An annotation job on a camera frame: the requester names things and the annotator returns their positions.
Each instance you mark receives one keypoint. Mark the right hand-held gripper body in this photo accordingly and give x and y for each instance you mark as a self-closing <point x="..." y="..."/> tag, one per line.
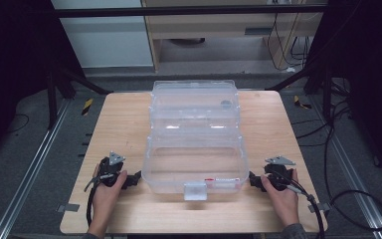
<point x="278" y="172"/>

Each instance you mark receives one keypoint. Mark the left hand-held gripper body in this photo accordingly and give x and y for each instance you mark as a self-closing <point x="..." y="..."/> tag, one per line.
<point x="112" y="166"/>

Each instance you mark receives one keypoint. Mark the clear plastic storage box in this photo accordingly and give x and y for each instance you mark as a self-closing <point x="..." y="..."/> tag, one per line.
<point x="195" y="139"/>

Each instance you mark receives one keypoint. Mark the person's left hand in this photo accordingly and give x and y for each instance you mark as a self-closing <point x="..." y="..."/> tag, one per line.
<point x="107" y="195"/>

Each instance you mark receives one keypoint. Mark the person's right hand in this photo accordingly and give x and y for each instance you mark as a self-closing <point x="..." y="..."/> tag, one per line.
<point x="283" y="202"/>

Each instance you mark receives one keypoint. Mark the grey tape piece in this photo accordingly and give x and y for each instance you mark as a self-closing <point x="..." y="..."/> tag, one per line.
<point x="321" y="207"/>
<point x="68" y="207"/>

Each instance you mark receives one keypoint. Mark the yellow black striped tape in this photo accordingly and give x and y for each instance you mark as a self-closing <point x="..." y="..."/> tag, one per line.
<point x="300" y="103"/>
<point x="87" y="107"/>

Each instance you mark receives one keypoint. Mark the black metal stand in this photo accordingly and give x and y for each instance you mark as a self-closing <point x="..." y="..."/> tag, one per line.
<point x="51" y="96"/>
<point x="326" y="93"/>

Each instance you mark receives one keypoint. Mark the white cabinet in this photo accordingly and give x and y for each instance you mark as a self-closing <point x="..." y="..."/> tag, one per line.
<point x="106" y="40"/>

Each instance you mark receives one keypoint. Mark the dark curtain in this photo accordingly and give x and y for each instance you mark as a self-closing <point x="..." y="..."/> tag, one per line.
<point x="16" y="59"/>
<point x="368" y="66"/>

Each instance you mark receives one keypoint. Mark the light wooden desk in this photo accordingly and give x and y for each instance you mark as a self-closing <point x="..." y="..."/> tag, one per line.
<point x="212" y="28"/>

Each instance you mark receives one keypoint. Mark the aluminium floor rail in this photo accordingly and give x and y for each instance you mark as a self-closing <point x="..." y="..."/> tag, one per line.
<point x="30" y="172"/>
<point x="351" y="179"/>

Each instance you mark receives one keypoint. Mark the black horizontal frame bar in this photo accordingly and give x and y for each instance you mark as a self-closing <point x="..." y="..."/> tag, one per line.
<point x="179" y="11"/>

